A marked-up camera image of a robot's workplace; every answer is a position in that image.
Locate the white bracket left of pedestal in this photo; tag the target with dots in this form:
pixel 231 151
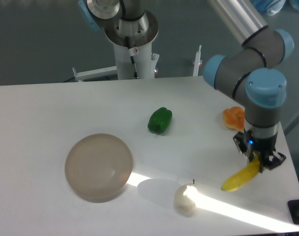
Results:
pixel 94 74

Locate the white apple-shaped object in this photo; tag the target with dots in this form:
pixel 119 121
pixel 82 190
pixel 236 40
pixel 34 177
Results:
pixel 184 199

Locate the orange knotted bread roll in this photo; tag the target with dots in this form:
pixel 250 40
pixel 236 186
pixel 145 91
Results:
pixel 234 118

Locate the black device at table edge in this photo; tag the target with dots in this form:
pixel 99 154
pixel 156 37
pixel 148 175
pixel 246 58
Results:
pixel 293 206

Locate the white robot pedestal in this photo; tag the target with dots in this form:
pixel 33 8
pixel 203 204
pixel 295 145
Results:
pixel 132 44

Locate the yellow banana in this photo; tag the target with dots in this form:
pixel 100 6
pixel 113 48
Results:
pixel 242 177

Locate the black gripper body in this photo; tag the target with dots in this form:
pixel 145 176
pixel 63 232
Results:
pixel 245 139

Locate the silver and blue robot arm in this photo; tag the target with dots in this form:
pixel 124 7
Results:
pixel 248 77

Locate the white upright bracket post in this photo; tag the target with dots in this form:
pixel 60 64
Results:
pixel 197 61

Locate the round beige plate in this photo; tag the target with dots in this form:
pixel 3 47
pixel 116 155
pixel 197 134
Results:
pixel 98 166

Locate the green bell pepper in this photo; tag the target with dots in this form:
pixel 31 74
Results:
pixel 160 120

